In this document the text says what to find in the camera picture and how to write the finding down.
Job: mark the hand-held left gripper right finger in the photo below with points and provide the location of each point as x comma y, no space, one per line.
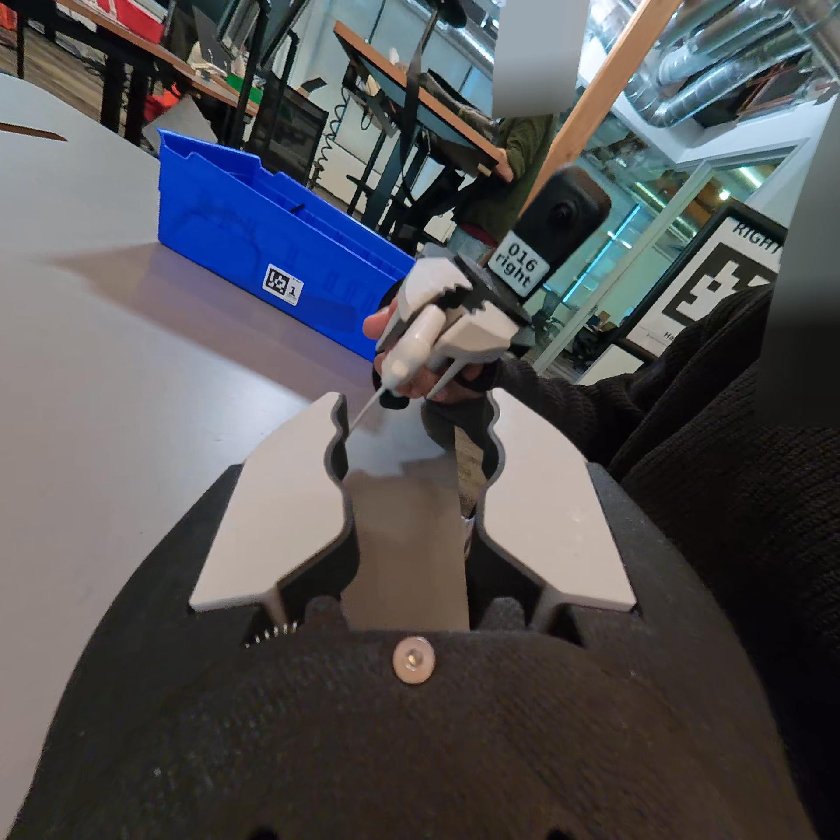
551,512

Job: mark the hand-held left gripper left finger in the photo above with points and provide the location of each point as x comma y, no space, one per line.
275,512

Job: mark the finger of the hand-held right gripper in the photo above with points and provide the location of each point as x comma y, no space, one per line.
482,331
426,282

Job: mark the blue bin with marker sticker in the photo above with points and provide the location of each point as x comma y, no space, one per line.
236,216

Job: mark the person's right forearm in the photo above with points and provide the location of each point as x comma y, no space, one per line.
590,400

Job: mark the person's right hand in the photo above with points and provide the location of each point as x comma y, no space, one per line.
426,387

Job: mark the wooden beam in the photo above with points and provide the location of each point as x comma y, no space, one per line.
604,92

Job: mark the framed marker poster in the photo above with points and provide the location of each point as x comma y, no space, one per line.
715,275

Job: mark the tilted wooden standing desk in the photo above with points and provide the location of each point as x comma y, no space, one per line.
420,98

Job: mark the person's black sweater torso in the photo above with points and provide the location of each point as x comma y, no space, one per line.
741,538

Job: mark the silver ventilation ducts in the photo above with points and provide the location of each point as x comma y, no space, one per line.
695,59

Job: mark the black mesh office chair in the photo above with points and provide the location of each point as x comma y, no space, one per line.
289,131

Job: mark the long wooden desk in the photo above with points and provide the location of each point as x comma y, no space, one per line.
164,59

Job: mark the red box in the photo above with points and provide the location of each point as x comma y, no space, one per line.
138,19

